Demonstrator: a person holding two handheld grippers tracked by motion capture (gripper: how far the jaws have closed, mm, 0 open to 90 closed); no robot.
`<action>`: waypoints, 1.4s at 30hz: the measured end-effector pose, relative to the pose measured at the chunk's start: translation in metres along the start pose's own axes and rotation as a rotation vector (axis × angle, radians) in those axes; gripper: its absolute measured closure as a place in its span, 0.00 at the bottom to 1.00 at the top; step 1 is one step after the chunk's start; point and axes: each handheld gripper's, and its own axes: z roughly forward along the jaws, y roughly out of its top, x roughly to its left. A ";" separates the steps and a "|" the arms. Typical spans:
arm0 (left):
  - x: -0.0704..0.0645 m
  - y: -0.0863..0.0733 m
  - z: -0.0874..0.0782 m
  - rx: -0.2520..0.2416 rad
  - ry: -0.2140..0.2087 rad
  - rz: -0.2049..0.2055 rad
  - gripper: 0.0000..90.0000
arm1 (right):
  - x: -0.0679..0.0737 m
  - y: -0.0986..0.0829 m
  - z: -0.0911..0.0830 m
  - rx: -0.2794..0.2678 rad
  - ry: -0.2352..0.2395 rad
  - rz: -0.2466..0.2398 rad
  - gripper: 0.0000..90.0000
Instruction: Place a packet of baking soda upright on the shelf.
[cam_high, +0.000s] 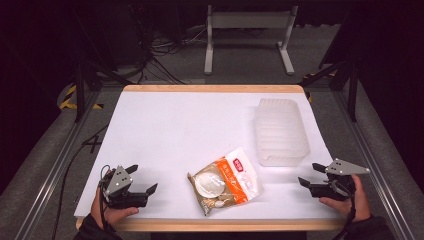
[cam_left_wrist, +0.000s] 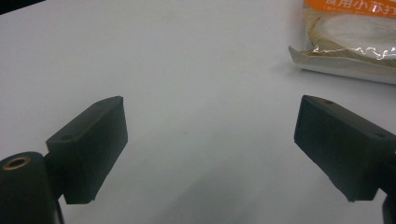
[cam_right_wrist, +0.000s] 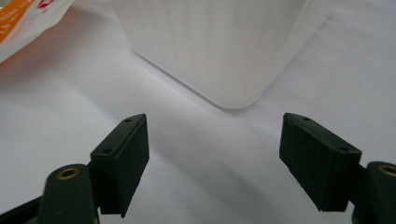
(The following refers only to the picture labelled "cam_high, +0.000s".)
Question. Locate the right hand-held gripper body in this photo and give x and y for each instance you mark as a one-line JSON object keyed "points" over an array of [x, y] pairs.
{"points": [[343, 168]]}

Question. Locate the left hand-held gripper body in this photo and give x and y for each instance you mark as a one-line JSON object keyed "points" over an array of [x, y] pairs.
{"points": [[118, 181]]}

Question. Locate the translucent plastic container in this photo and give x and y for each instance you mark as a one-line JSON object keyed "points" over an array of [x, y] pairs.
{"points": [[281, 133]]}

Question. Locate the orange and white snack packet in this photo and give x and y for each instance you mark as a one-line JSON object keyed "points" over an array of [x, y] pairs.
{"points": [[230, 183]]}

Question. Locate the person's left hand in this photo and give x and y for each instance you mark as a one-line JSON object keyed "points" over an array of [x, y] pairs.
{"points": [[113, 215]]}

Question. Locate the person's right hand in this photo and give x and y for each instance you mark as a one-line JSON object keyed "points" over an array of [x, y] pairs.
{"points": [[360, 203]]}

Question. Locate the black metal stand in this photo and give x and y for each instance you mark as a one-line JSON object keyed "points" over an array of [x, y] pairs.
{"points": [[352, 96], [79, 93]]}

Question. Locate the white metal stand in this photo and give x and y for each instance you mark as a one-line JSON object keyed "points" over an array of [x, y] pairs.
{"points": [[250, 20]]}

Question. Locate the aluminium rail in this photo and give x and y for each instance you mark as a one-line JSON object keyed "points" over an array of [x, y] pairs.
{"points": [[373, 160], [53, 173]]}

